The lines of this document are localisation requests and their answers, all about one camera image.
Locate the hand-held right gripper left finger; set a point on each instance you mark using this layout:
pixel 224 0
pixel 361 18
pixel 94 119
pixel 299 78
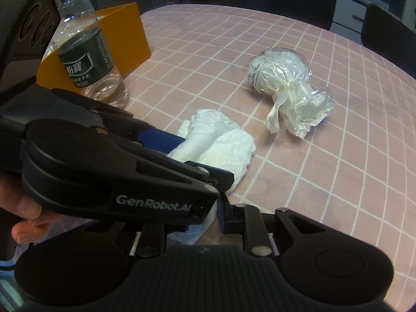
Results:
pixel 152 237

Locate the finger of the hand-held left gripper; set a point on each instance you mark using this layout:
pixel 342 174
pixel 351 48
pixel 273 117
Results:
pixel 159 139
pixel 208 177

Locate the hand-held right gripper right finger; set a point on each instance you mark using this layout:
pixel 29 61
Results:
pixel 223 217

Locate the white towel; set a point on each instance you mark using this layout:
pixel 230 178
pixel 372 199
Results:
pixel 221 139

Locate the orange cardboard box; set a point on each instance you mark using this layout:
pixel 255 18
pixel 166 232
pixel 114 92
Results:
pixel 130 39

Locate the person's left hand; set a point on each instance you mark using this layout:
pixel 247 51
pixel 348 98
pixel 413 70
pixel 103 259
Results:
pixel 29 227

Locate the clear plastic water bottle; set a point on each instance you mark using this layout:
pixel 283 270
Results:
pixel 87 55

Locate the pink checked tablecloth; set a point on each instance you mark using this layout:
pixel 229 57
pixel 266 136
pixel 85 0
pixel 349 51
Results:
pixel 325 169

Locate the white wrapped ribbon bundle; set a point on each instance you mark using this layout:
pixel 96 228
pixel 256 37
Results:
pixel 282 78

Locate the white cabinet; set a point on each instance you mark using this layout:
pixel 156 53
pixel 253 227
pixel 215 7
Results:
pixel 357 3

